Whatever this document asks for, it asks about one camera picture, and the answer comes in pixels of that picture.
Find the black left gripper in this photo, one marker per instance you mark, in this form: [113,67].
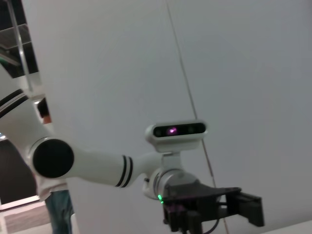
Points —
[185,195]

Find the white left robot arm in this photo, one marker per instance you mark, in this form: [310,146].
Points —
[97,168]

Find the person in white shirt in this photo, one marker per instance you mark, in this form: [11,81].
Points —
[58,212]

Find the grey metal pole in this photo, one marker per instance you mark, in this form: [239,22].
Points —
[23,48]

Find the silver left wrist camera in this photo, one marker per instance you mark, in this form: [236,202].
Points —
[175,136]

